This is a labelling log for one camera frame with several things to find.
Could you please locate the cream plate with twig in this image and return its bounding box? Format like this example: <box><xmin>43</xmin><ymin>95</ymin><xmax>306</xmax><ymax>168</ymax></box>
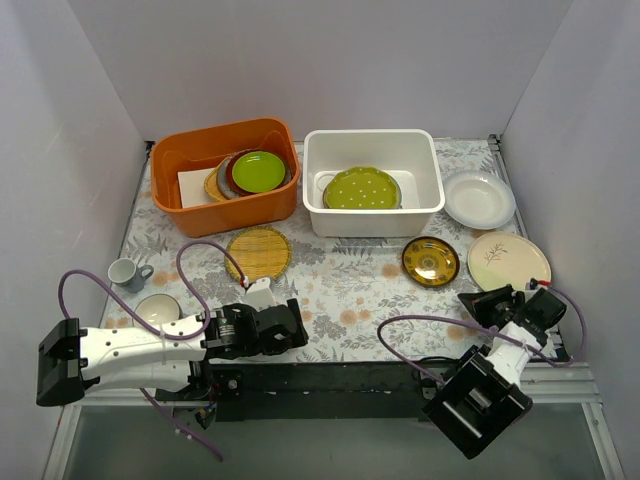
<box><xmin>467</xmin><ymin>232</ymin><xmax>552</xmax><ymax>291</ymax></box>

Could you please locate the yellow brown patterned plate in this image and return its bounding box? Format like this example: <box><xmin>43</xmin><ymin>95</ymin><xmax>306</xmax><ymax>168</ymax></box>
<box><xmin>401</xmin><ymin>236</ymin><xmax>461</xmax><ymax>288</ymax></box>

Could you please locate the green polka dot plate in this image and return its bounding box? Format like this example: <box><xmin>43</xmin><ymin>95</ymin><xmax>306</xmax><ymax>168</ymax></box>
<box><xmin>323</xmin><ymin>166</ymin><xmax>395</xmax><ymax>210</ymax></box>

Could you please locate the white watermelon pattern plate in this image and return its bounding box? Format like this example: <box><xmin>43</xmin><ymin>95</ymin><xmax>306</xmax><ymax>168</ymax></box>
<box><xmin>390</xmin><ymin>175</ymin><xmax>402</xmax><ymax>209</ymax></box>

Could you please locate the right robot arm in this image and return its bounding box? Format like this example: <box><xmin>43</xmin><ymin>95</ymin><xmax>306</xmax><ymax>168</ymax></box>
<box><xmin>423</xmin><ymin>285</ymin><xmax>567</xmax><ymax>459</ymax></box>

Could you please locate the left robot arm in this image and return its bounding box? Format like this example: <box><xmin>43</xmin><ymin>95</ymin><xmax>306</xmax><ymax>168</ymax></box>
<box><xmin>36</xmin><ymin>299</ymin><xmax>308</xmax><ymax>407</ymax></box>

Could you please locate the white paper in bin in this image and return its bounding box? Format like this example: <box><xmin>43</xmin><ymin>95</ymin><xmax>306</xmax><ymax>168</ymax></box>
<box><xmin>177</xmin><ymin>168</ymin><xmax>215</xmax><ymax>209</ymax></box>

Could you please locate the dark red plate in bin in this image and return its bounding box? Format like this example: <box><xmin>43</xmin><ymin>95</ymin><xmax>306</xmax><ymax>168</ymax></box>
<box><xmin>226</xmin><ymin>150</ymin><xmax>290</xmax><ymax>196</ymax></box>

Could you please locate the woven mat in bin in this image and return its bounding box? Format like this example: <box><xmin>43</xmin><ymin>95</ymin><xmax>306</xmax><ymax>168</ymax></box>
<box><xmin>203</xmin><ymin>166</ymin><xmax>229</xmax><ymax>202</ymax></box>

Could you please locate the grey plate in bin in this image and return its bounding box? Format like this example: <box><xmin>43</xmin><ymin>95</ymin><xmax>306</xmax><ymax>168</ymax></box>
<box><xmin>216</xmin><ymin>155</ymin><xmax>240</xmax><ymax>200</ymax></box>

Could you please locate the green round plate in bin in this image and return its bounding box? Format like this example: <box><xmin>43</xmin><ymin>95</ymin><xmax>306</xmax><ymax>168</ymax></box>
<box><xmin>231</xmin><ymin>151</ymin><xmax>286</xmax><ymax>193</ymax></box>

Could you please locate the white plastic bin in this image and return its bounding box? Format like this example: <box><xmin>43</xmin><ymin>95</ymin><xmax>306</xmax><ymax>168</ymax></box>
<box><xmin>302</xmin><ymin>129</ymin><xmax>445</xmax><ymax>238</ymax></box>

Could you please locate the orange plastic bin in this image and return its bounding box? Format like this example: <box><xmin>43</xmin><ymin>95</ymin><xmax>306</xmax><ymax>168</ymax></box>
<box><xmin>150</xmin><ymin>117</ymin><xmax>301</xmax><ymax>238</ymax></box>

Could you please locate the white scalloped paper plate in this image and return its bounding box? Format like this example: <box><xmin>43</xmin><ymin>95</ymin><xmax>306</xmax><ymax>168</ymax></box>
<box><xmin>245</xmin><ymin>350</ymin><xmax>295</xmax><ymax>364</ymax></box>

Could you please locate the round woven bamboo mat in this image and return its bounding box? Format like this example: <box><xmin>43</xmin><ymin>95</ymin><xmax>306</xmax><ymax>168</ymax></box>
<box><xmin>226</xmin><ymin>226</ymin><xmax>292</xmax><ymax>281</ymax></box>

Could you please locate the small white bowl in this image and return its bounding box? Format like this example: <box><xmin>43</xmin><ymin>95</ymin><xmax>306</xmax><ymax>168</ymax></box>
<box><xmin>134</xmin><ymin>294</ymin><xmax>182</xmax><ymax>327</ymax></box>

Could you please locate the white deep bowl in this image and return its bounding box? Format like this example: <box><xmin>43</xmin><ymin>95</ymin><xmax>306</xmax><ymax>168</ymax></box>
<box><xmin>443</xmin><ymin>170</ymin><xmax>516</xmax><ymax>230</ymax></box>

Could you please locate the floral patterned table mat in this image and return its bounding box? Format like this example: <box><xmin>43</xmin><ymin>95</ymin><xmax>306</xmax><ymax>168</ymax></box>
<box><xmin>121</xmin><ymin>139</ymin><xmax>500</xmax><ymax>363</ymax></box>

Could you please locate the teal white dotted mug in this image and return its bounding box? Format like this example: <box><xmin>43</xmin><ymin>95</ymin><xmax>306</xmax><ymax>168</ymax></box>
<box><xmin>108</xmin><ymin>258</ymin><xmax>154</xmax><ymax>294</ymax></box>

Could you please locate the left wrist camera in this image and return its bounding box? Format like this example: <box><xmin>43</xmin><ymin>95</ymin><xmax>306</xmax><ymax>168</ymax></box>
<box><xmin>242</xmin><ymin>277</ymin><xmax>277</xmax><ymax>311</ymax></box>

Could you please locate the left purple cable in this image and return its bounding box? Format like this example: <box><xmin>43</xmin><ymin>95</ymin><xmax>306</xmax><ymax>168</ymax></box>
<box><xmin>58</xmin><ymin>239</ymin><xmax>251</xmax><ymax>462</ymax></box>

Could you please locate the aluminium frame rail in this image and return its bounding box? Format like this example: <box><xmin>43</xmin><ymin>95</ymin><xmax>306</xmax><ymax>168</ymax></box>
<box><xmin>45</xmin><ymin>364</ymin><xmax>624</xmax><ymax>479</ymax></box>

